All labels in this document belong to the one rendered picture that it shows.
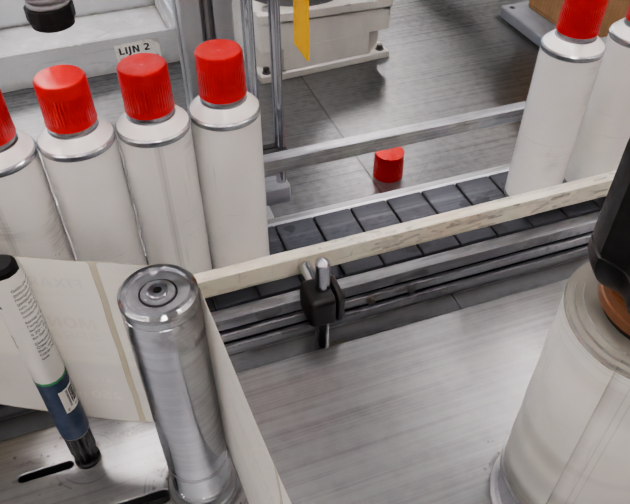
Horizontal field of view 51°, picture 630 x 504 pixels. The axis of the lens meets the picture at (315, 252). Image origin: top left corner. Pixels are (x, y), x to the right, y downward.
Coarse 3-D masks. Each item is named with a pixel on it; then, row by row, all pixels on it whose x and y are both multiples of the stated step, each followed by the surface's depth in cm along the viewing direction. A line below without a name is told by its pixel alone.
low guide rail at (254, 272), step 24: (528, 192) 61; (552, 192) 61; (576, 192) 62; (600, 192) 63; (432, 216) 58; (456, 216) 58; (480, 216) 59; (504, 216) 60; (336, 240) 56; (360, 240) 56; (384, 240) 57; (408, 240) 58; (240, 264) 54; (264, 264) 54; (288, 264) 55; (312, 264) 56; (336, 264) 57; (216, 288) 54; (240, 288) 55
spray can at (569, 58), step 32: (576, 0) 51; (608, 0) 52; (576, 32) 53; (544, 64) 55; (576, 64) 54; (544, 96) 57; (576, 96) 56; (544, 128) 58; (576, 128) 58; (512, 160) 64; (544, 160) 60; (512, 192) 64
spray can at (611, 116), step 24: (624, 24) 56; (624, 48) 56; (600, 72) 59; (624, 72) 57; (600, 96) 59; (624, 96) 58; (600, 120) 60; (624, 120) 60; (576, 144) 64; (600, 144) 62; (624, 144) 62; (576, 168) 65; (600, 168) 63
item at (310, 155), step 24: (432, 120) 61; (456, 120) 61; (480, 120) 62; (504, 120) 63; (336, 144) 58; (360, 144) 58; (384, 144) 59; (408, 144) 60; (264, 168) 57; (288, 168) 58
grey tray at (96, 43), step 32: (0, 0) 101; (96, 0) 106; (128, 0) 108; (160, 0) 103; (0, 32) 102; (32, 32) 102; (64, 32) 102; (96, 32) 102; (128, 32) 102; (160, 32) 93; (0, 64) 88; (32, 64) 89; (64, 64) 91; (96, 64) 92
